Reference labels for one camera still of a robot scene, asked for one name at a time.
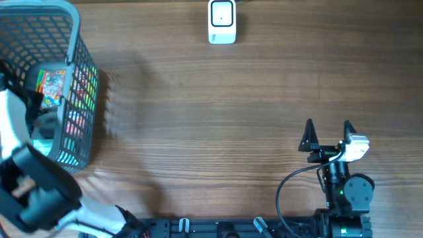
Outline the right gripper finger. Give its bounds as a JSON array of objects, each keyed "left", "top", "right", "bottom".
[
  {"left": 343, "top": 120, "right": 357, "bottom": 142},
  {"left": 298, "top": 118, "right": 319, "bottom": 152}
]

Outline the light blue tissue pack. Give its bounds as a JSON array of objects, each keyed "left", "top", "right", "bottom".
[{"left": 32, "top": 139, "right": 54, "bottom": 157}]

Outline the Haribo gummy candy bag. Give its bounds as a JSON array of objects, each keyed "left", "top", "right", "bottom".
[{"left": 36, "top": 69, "right": 66, "bottom": 109}]

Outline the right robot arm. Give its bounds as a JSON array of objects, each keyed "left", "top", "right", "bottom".
[{"left": 298, "top": 119, "right": 375, "bottom": 237}]

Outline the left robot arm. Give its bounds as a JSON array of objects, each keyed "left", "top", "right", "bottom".
[{"left": 1, "top": 63, "right": 149, "bottom": 237}]

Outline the white barcode scanner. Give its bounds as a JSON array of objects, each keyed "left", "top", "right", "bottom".
[{"left": 208, "top": 0, "right": 237, "bottom": 44}]

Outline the grey plastic shopping basket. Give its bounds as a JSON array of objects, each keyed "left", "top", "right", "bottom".
[{"left": 1, "top": 1, "right": 100, "bottom": 173}]

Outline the right black camera cable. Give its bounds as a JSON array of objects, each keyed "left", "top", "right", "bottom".
[{"left": 275, "top": 150, "right": 346, "bottom": 238}]

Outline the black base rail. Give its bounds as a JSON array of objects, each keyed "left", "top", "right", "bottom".
[{"left": 141, "top": 216, "right": 373, "bottom": 238}]

